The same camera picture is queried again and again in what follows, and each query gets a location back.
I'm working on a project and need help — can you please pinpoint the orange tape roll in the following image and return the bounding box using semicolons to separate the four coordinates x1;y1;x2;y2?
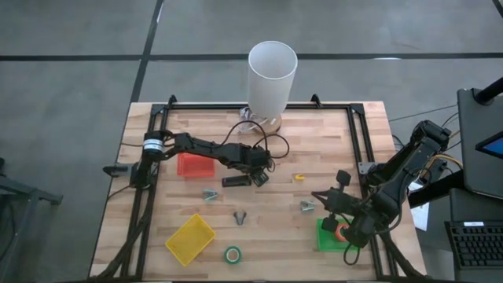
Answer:
334;222;350;243

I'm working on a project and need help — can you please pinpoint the black stapler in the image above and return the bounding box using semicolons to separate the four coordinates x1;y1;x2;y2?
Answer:
221;175;253;189

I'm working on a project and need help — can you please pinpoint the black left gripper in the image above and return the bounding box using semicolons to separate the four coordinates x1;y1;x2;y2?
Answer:
226;144;271;188

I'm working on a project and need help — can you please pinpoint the green plastic basket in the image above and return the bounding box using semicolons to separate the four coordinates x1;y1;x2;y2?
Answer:
316;218;361;253

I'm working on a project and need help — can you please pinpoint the clear bundled lamp cable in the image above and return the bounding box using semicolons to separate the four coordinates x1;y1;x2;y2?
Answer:
238;106;263;134

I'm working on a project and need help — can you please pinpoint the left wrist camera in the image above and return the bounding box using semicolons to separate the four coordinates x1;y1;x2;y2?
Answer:
249;148;273;170

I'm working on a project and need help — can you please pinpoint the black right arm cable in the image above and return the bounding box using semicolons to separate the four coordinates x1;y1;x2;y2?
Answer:
343;242;362;266

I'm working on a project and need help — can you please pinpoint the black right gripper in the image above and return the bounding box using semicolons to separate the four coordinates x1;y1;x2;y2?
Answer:
311;169;366;233

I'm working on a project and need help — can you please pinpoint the yellow plastic basket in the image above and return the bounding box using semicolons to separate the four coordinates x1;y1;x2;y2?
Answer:
164;213;217;268

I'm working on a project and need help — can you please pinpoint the white paper sheet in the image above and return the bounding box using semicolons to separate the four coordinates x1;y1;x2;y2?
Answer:
408;180;430;232

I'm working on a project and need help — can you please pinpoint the orange plastic basket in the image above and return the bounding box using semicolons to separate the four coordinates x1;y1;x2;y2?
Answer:
176;152;217;179

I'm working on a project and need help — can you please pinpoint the black pole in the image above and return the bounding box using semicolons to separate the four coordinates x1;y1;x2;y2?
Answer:
474;76;503;106

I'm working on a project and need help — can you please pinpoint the green tape roll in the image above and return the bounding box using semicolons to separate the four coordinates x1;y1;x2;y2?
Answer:
223;245;243;266

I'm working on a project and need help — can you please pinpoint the yellow cable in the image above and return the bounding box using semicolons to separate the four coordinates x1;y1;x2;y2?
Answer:
430;153;464;170

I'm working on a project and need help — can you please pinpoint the black aluminium table frame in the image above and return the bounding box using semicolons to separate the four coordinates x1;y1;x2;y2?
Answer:
88;94;428;281

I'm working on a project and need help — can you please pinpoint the white shade wooden table lamp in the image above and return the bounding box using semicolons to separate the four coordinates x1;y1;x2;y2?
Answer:
247;40;299;136

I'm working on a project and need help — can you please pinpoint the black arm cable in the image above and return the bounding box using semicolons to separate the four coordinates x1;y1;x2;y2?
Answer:
221;119;291;174
343;242;362;266

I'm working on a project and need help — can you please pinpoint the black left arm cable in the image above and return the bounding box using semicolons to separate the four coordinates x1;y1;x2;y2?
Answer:
221;119;291;174

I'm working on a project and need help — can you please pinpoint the dark metal stand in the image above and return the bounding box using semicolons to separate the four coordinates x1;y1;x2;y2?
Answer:
0;156;64;283

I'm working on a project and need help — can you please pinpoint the black laptop keyboard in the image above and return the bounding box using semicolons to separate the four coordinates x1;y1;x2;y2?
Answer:
443;219;503;283

